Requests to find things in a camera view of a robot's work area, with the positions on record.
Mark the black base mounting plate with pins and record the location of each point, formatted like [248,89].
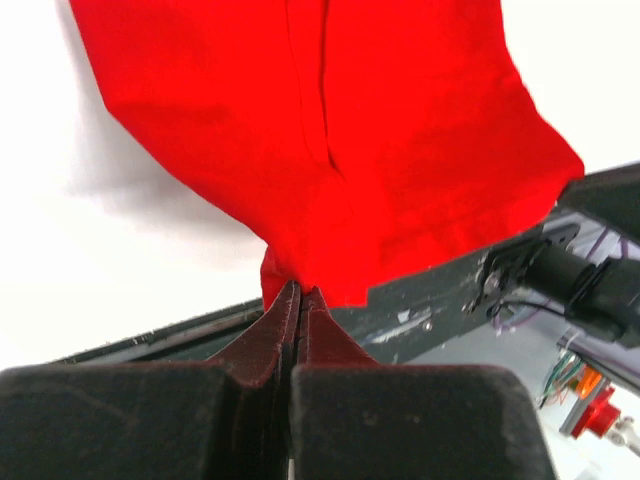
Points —
[580,269]

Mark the red t shirt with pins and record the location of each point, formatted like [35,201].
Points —
[363,141]

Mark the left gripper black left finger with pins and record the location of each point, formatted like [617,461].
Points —
[221,418]

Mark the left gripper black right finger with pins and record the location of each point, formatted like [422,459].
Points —
[354,418]

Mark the red emergency stop button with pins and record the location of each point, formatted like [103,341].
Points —
[599,416]

